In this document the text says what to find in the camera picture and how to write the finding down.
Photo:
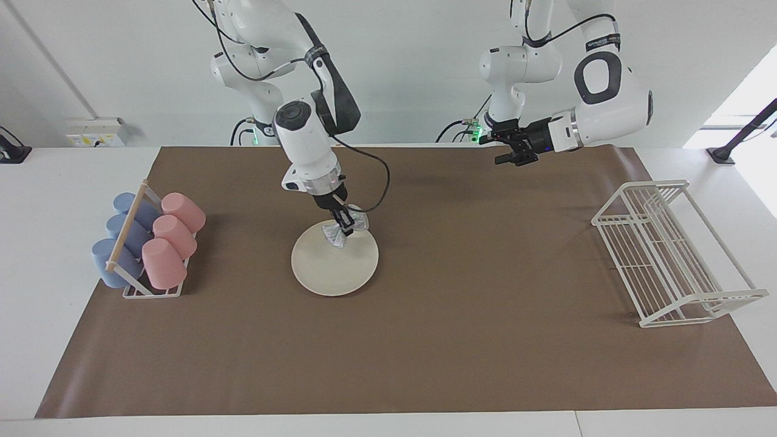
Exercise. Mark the black stand with pole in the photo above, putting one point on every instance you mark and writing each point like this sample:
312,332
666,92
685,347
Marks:
721,153

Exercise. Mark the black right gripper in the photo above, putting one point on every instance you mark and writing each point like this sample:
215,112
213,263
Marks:
331,197

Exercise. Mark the white wall power strip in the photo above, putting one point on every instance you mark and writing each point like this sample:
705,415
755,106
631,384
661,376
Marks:
91,133

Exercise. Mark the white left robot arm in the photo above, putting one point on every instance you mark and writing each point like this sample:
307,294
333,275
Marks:
607,97

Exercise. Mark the blue plastic cup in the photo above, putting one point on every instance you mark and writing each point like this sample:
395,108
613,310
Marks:
145,212
136,233
100,261

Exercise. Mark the pink plastic cup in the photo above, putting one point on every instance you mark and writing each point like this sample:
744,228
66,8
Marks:
164,264
185,211
176,235

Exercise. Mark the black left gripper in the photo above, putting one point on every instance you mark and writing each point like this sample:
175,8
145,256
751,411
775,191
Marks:
537,135

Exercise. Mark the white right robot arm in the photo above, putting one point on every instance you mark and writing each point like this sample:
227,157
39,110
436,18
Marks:
303,139

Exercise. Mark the brown paper table mat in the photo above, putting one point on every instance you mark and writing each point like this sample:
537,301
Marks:
455,352

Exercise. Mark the black table clamp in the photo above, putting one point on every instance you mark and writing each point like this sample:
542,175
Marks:
13,152

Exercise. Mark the cream round plate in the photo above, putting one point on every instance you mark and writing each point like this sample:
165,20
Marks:
334,270

